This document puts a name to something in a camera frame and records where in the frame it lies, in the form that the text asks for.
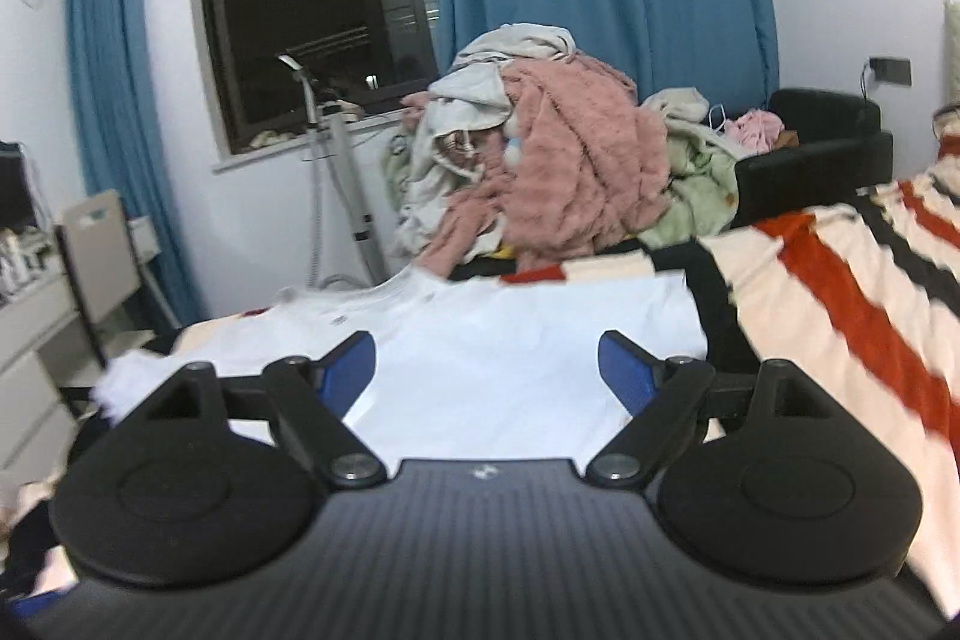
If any narrow blue curtain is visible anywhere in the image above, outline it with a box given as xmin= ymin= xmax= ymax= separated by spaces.
xmin=66 ymin=0 xmax=203 ymax=330

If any red black cream striped blanket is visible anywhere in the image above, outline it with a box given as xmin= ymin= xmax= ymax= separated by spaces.
xmin=0 ymin=156 xmax=960 ymax=611

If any white t-shirt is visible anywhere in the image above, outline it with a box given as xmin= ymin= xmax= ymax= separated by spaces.
xmin=94 ymin=269 xmax=710 ymax=461

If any pale green garment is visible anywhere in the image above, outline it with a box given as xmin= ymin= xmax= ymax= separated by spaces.
xmin=379 ymin=134 xmax=421 ymax=214

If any pink fuzzy blanket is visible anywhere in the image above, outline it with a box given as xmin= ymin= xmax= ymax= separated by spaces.
xmin=405 ymin=51 xmax=672 ymax=281

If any black armchair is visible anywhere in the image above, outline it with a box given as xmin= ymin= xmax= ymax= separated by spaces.
xmin=731 ymin=87 xmax=895 ymax=229

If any grey white garment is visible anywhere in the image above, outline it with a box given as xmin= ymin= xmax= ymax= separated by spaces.
xmin=394 ymin=64 xmax=520 ymax=259

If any white drawer cabinet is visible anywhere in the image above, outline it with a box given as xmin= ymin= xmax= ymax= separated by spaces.
xmin=0 ymin=269 xmax=98 ymax=483

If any pink cloth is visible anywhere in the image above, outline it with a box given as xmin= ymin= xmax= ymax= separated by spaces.
xmin=724 ymin=110 xmax=785 ymax=155

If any cream garment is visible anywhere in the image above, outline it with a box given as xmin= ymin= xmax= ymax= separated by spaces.
xmin=452 ymin=25 xmax=580 ymax=71

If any black wall outlet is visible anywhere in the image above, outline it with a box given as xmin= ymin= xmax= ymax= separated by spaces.
xmin=868 ymin=56 xmax=912 ymax=86

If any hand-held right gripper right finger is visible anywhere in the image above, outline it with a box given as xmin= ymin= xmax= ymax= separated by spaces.
xmin=585 ymin=330 xmax=850 ymax=488

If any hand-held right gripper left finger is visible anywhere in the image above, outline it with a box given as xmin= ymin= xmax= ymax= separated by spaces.
xmin=120 ymin=331 xmax=388 ymax=488

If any group of small bottles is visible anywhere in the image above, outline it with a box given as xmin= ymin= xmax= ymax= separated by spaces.
xmin=0 ymin=227 xmax=57 ymax=304

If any beige garment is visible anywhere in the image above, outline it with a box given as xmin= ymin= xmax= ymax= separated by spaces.
xmin=640 ymin=87 xmax=711 ymax=125

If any black monitor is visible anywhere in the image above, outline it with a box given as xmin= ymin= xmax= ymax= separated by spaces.
xmin=0 ymin=141 xmax=38 ymax=232

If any beige chair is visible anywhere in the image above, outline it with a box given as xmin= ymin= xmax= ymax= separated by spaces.
xmin=54 ymin=188 xmax=162 ymax=371

